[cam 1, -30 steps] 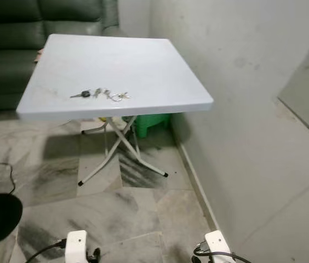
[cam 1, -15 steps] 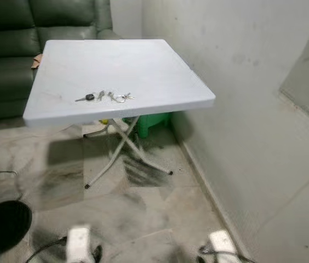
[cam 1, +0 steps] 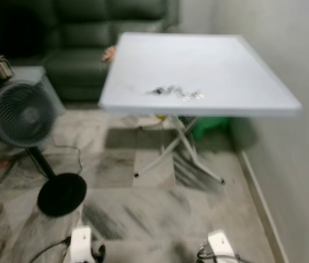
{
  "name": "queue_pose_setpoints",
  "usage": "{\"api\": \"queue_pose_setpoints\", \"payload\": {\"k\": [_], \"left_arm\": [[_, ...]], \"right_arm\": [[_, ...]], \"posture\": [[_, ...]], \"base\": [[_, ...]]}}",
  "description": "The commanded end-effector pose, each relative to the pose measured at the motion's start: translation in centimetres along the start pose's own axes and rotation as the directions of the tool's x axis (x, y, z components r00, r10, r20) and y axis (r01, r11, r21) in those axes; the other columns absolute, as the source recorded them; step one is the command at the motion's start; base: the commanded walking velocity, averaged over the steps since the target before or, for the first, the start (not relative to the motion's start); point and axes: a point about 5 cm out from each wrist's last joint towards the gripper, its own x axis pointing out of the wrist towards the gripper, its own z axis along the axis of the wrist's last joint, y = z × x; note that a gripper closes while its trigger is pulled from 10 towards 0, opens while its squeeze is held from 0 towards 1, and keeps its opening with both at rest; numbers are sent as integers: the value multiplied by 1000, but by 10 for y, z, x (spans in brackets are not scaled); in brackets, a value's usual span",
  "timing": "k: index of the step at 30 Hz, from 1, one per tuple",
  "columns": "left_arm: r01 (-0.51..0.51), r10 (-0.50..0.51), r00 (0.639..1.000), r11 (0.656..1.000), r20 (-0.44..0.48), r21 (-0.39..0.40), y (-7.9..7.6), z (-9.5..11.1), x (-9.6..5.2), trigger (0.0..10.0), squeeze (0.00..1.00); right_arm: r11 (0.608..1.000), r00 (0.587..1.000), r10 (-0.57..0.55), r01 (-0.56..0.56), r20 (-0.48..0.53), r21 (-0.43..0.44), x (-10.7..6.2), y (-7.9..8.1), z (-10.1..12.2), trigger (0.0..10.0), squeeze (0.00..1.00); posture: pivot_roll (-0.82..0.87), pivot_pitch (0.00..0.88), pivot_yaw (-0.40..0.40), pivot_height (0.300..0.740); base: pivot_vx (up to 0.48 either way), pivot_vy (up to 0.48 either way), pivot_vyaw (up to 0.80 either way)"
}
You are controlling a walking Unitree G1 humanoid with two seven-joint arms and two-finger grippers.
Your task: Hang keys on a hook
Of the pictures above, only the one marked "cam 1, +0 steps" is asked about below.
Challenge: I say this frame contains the bunch of keys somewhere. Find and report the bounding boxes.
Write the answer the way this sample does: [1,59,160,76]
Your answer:
[146,84,206,102]

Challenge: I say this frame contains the black standing fan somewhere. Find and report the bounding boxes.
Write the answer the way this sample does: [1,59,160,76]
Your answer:
[0,79,88,218]

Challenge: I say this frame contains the green plastic box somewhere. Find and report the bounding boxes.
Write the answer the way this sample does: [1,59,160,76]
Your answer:
[191,116,233,140]

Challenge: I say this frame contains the small grey side table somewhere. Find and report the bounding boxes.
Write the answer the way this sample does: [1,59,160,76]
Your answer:
[8,65,66,116]

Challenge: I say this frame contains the dark green leather sofa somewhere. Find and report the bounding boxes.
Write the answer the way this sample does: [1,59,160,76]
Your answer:
[0,0,180,104]

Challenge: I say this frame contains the small tan object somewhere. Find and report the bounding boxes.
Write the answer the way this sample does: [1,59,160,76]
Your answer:
[102,46,117,62]

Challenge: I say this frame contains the white folding table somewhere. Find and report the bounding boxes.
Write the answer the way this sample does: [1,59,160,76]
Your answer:
[98,32,303,185]

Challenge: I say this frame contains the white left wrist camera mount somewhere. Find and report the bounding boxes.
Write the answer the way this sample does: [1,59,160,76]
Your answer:
[69,226,94,263]

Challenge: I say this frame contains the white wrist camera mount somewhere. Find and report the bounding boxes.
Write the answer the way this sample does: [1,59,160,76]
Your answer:
[69,226,94,263]
[207,230,238,263]

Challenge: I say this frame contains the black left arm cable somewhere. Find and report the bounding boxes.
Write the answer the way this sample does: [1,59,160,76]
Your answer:
[28,237,71,263]

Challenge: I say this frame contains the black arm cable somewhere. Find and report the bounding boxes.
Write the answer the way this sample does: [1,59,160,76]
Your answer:
[196,244,254,263]
[28,237,71,263]

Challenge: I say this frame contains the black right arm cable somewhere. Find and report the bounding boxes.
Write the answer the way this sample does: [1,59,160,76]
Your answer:
[196,244,254,263]

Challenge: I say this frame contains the black fan power cable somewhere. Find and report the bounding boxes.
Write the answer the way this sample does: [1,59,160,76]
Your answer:
[49,136,84,175]

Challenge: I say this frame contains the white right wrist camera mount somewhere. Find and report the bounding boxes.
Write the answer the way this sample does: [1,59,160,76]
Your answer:
[207,230,238,263]

